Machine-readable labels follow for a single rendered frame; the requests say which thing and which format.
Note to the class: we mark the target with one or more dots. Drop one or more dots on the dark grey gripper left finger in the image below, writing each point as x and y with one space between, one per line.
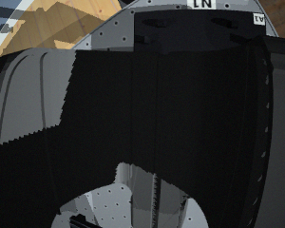
74 120

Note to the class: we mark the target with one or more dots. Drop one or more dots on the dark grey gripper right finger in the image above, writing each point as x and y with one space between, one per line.
223 135

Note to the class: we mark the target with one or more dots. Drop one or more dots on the grey metal base plate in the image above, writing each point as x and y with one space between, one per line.
109 206

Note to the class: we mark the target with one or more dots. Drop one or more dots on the white label with black lettering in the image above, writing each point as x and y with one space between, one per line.
201 4

